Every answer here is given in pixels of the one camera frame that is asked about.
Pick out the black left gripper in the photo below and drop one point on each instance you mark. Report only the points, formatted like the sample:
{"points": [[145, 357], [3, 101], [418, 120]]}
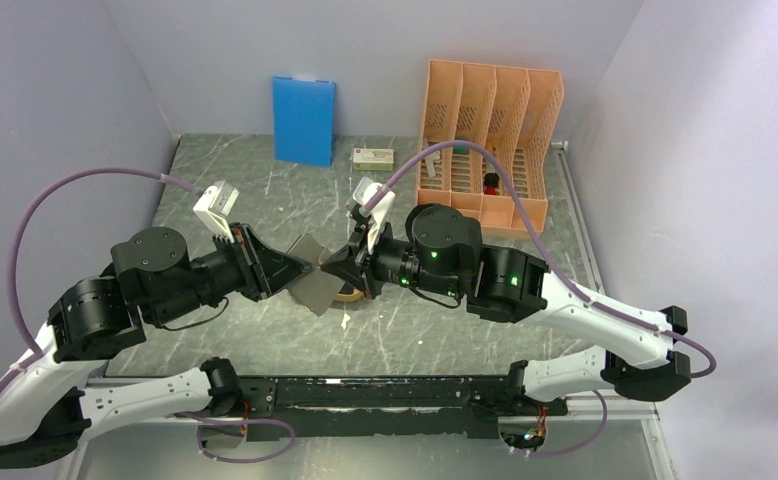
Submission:
{"points": [[265, 270]]}

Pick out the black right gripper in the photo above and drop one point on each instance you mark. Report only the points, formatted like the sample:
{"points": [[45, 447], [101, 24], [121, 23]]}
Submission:
{"points": [[363, 273]]}

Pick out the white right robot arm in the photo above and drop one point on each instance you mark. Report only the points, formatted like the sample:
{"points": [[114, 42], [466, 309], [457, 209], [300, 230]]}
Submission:
{"points": [[631, 350]]}

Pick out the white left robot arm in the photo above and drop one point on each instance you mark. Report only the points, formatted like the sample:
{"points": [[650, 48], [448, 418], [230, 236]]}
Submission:
{"points": [[46, 409]]}

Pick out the orange oval plastic tray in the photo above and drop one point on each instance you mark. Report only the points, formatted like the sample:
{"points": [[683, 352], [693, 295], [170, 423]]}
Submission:
{"points": [[348, 294]]}

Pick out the small green white carton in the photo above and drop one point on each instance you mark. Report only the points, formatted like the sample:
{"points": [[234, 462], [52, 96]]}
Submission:
{"points": [[372, 159]]}

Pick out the blue upright box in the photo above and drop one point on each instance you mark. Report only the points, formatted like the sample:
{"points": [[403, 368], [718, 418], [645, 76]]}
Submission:
{"points": [[303, 119]]}

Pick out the black red stamp knob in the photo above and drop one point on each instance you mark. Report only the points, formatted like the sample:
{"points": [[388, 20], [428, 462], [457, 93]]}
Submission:
{"points": [[491, 184]]}

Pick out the peach desk file organizer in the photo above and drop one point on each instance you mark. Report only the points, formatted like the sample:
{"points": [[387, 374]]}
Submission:
{"points": [[510, 111]]}

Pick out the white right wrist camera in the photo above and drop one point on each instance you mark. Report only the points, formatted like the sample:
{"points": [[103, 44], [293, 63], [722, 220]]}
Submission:
{"points": [[374, 201]]}

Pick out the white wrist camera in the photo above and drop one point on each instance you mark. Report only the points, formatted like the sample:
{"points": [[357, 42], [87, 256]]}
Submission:
{"points": [[214, 206], [374, 201]]}

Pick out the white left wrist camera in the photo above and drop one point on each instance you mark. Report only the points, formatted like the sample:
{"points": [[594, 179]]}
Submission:
{"points": [[214, 206]]}

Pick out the grey metal bracket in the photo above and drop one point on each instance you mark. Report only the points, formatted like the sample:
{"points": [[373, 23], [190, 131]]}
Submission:
{"points": [[431, 162]]}

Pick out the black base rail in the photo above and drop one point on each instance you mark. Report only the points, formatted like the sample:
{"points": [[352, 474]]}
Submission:
{"points": [[382, 405]]}

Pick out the aluminium frame rail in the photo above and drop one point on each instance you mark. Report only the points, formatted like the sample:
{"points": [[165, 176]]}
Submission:
{"points": [[606, 437]]}

